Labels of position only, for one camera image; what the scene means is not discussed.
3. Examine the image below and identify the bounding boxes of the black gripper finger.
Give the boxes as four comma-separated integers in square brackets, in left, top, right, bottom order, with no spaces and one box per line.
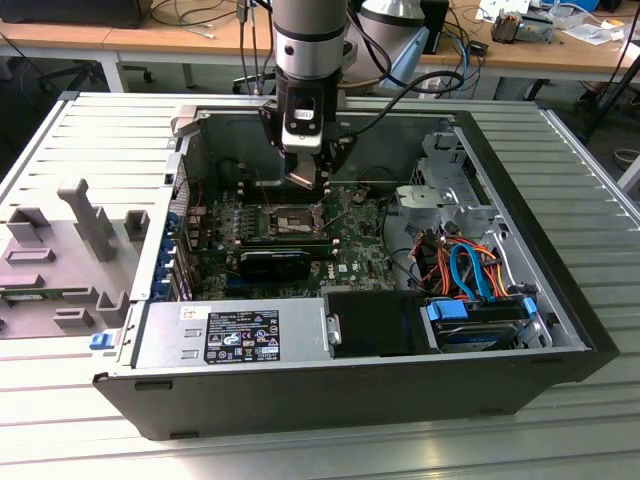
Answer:
[313,133,360,191]
[258,101,297,177]

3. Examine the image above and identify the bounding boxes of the silver CPU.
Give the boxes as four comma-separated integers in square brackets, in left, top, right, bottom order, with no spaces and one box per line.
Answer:
[286,171,317,192]

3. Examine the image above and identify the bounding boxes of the metal locking lever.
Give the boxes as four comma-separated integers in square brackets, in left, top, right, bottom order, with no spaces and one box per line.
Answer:
[254,168,275,215]

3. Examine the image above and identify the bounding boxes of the CPU socket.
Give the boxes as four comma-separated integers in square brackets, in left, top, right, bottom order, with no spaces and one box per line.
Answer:
[267,199,329,237]

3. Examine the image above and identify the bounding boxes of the black RAM slot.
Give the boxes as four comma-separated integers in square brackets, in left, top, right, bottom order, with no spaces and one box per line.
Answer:
[239,180,331,190]
[240,190,331,200]
[239,185,331,195]
[241,195,331,205]

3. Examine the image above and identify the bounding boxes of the green RAM stick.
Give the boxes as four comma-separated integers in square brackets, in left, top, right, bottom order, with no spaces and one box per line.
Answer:
[238,235,336,253]
[0,292,64,306]

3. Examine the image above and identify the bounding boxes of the green motherboard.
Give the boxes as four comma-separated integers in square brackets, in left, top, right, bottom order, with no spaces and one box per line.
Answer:
[183,182,401,302]

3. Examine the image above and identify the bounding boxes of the white power strip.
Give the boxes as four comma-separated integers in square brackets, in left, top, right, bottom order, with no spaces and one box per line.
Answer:
[418,74,442,100]

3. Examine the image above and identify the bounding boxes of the black graphics card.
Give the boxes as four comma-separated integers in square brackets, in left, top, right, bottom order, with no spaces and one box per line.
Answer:
[237,248,313,282]

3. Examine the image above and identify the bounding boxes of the wooden desk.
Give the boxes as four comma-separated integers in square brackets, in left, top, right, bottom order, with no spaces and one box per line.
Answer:
[419,7,640,101]
[0,9,294,96]

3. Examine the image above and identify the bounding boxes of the silver power supply unit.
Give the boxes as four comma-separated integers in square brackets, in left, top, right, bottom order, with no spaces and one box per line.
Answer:
[132,298,334,369]

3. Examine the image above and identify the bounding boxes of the silver drive cage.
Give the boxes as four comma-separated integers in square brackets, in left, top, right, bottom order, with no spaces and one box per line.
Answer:
[407,130,506,241]

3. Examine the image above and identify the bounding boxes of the black plastic shroud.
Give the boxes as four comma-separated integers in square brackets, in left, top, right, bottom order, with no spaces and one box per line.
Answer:
[323,290,442,359]

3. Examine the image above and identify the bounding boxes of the metal heat sink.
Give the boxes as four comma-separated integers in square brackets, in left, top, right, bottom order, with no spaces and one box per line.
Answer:
[489,10,525,45]

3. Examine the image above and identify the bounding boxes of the white cardboard box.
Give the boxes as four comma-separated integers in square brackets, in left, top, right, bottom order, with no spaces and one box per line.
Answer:
[478,0,532,22]

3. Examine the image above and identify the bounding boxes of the silver metal part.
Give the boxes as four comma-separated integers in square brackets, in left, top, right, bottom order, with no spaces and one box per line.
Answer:
[519,14,556,44]

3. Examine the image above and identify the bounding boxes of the black flat device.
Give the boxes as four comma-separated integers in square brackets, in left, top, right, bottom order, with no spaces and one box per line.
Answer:
[0,0,149,29]

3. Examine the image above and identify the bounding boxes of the hard disk with blue carrier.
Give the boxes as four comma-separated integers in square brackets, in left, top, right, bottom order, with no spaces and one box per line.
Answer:
[422,294,540,354]

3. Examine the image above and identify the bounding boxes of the black PC case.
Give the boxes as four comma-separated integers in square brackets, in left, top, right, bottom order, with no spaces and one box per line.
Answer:
[92,102,621,442]

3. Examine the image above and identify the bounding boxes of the grey parts rack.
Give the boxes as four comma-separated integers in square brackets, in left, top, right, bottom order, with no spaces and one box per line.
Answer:
[0,177,152,341]

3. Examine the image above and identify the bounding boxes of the clear plastic bag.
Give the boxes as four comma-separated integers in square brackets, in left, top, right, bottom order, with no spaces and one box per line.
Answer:
[562,17,626,47]

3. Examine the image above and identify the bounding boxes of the black tripod leg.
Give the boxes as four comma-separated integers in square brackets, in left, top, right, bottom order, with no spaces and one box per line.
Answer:
[582,44,640,144]

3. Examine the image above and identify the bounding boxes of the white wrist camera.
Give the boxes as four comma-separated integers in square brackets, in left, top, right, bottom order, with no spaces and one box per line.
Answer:
[281,96,322,155]

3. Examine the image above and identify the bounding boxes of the black camera cable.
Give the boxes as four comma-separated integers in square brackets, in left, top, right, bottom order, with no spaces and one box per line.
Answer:
[344,69,469,141]

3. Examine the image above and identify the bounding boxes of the black wire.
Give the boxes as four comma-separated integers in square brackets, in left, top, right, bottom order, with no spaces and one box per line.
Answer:
[379,197,426,292]

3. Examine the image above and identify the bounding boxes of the orange wire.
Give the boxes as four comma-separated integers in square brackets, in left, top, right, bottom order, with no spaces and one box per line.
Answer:
[435,242,454,299]
[474,243,509,301]

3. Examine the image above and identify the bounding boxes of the blue wire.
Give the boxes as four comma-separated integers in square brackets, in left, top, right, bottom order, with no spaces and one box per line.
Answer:
[448,241,497,305]

